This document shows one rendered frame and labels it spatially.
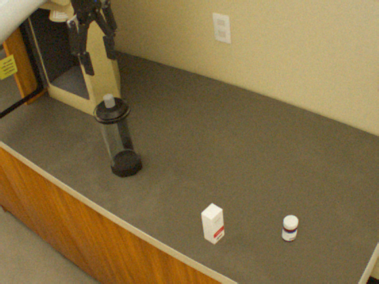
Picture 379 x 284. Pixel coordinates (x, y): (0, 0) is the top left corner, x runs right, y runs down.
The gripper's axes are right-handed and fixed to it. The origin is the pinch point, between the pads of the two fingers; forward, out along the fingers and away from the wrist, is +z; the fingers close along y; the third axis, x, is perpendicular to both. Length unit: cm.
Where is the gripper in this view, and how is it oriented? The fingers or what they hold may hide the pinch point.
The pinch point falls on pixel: (99, 57)
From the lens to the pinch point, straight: 116.0
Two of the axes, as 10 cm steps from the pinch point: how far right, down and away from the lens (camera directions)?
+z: 1.1, 7.4, 6.6
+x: 8.0, 3.3, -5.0
